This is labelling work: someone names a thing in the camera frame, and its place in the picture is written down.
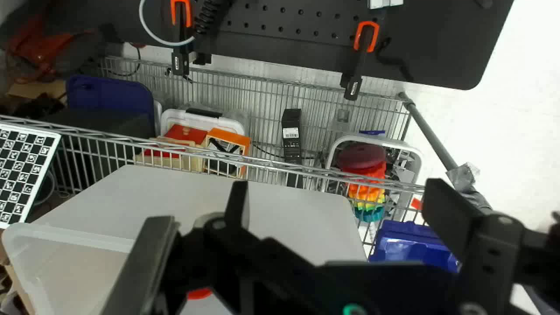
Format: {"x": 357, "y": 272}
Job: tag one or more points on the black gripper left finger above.
{"x": 136, "y": 289}

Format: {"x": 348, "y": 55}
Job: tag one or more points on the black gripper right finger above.
{"x": 483, "y": 251}

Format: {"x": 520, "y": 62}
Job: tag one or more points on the blue plastic bin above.
{"x": 409, "y": 242}

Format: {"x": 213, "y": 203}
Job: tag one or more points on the grey metal rod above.
{"x": 460, "y": 175}

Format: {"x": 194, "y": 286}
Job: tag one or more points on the rainbow stacking toy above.
{"x": 367, "y": 161}

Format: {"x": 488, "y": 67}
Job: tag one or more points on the orange and white box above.
{"x": 194, "y": 140}

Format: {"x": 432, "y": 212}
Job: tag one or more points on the checkerboard calibration board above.
{"x": 24, "y": 158}

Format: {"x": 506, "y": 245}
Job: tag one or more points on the dark blue plastic lid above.
{"x": 112, "y": 105}

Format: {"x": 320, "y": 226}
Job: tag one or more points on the black pegboard panel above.
{"x": 430, "y": 42}

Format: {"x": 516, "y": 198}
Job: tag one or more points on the small black device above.
{"x": 290, "y": 135}

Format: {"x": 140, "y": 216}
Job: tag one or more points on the right orange clamp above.
{"x": 364, "y": 44}

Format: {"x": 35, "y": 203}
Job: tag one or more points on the orange clamp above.
{"x": 364, "y": 44}
{"x": 182, "y": 23}

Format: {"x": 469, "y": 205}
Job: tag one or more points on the left orange clamp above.
{"x": 182, "y": 23}

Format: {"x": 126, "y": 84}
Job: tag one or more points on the wire mesh cart basket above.
{"x": 327, "y": 121}

